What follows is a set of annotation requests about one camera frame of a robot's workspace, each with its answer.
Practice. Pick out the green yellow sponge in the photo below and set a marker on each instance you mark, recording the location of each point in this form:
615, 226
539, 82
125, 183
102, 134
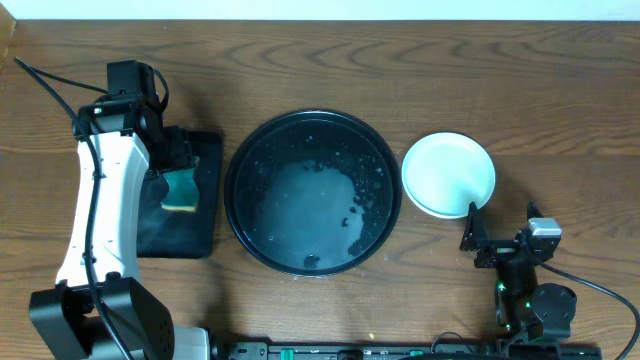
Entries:
183, 194

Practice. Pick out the round black tray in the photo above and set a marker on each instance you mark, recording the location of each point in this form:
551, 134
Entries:
313, 192

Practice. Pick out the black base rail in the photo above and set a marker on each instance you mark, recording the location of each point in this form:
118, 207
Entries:
444, 346

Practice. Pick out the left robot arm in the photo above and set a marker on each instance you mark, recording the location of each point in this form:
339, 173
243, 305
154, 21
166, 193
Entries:
98, 307

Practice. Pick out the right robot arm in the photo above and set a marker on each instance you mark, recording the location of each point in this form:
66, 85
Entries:
536, 316

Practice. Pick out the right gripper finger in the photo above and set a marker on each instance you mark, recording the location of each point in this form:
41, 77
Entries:
533, 211
475, 235

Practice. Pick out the black rectangular water tray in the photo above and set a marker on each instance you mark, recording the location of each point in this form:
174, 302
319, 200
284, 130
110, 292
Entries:
186, 235

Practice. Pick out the pale green plate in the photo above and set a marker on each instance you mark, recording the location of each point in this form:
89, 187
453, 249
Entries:
443, 173

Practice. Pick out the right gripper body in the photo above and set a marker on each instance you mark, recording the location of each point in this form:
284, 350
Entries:
516, 276

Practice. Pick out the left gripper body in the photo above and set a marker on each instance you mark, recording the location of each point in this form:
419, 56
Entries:
171, 153

